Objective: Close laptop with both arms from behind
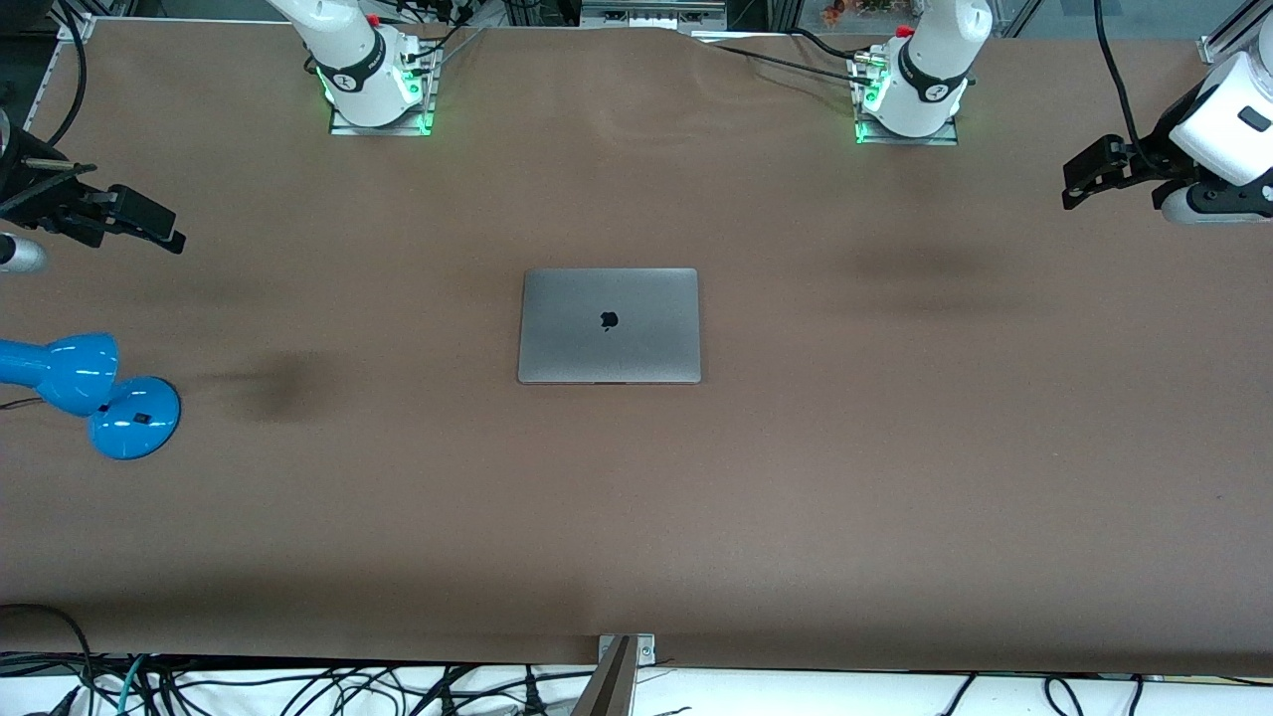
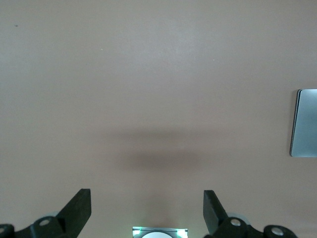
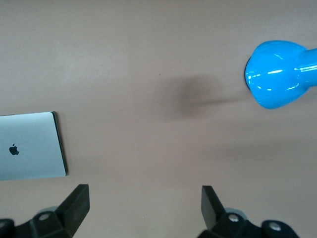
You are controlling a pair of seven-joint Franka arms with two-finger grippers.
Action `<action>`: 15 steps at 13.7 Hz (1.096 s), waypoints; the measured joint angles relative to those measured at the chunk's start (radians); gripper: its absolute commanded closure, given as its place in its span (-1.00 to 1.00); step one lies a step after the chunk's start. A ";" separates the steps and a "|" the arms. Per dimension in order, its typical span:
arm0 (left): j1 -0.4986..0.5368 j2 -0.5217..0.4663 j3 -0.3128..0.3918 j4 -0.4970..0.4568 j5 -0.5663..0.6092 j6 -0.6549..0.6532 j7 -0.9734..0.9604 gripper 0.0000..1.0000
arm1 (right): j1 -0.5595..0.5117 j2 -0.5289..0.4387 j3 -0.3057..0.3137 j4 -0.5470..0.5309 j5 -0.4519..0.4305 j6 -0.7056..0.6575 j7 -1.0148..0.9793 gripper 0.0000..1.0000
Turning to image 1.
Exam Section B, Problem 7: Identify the grey aluminium laptop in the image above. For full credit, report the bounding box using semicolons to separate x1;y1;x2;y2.
516;267;703;386

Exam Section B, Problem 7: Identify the blue desk lamp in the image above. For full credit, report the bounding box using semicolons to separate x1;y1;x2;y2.
0;332;183;461

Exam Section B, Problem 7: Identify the orange green background object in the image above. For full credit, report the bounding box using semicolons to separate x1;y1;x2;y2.
819;0;898;27

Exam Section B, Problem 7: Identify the brown table cover sheet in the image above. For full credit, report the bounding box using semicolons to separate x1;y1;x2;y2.
0;18;1273;678

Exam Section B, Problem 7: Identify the grey background device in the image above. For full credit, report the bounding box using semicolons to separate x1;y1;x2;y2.
580;0;729;31

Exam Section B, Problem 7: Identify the aluminium frame rail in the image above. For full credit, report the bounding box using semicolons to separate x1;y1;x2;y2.
1196;0;1273;67
22;10;98;130

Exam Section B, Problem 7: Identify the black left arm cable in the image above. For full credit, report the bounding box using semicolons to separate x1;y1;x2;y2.
1092;0;1156;176

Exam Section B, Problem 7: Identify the short black base cable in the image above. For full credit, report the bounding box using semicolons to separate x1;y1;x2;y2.
790;27;868;63

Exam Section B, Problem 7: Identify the long black base cable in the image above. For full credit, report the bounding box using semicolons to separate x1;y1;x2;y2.
708;42;880;90

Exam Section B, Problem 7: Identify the black looped floor cable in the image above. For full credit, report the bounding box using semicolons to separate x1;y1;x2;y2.
0;603;96;716

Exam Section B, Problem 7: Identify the teal floor cable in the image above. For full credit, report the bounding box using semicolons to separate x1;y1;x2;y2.
116;653;151;716

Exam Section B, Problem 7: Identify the dark camera mount pole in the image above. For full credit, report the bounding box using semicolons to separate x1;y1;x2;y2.
570;636;638;716

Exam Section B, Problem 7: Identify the metal clamp bracket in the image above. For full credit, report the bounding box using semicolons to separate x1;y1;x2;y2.
598;633;657;666

